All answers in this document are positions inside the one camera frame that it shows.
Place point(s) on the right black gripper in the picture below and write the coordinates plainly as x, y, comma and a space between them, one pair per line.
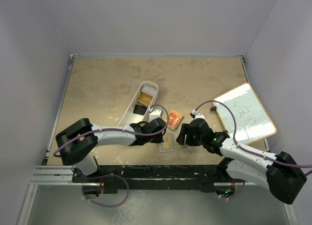
185, 130

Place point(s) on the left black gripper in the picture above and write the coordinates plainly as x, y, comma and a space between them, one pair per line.
158, 139

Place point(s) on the gold credit card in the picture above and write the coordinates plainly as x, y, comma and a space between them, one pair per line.
168, 142
181, 147

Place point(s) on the white oblong plastic tray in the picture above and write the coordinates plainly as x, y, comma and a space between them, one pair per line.
129, 117

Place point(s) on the white credit card stack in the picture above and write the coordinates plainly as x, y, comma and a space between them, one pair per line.
148, 90

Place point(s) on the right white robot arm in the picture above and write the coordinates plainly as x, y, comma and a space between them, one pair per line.
278, 173

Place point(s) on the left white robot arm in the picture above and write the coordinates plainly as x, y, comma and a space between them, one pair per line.
76, 142

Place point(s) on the black card in tray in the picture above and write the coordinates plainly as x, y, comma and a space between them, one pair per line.
139, 109

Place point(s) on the orange spiral notebook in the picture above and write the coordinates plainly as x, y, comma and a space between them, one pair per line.
174, 120

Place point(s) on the yellow framed whiteboard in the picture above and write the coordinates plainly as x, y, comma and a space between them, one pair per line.
243, 115

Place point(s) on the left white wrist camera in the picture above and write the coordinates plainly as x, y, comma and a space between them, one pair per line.
155, 113

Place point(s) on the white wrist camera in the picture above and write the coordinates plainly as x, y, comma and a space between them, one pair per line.
155, 113
196, 115

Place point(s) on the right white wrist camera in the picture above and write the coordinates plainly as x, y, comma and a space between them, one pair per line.
196, 115

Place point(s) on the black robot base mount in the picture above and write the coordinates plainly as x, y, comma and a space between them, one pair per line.
109, 179

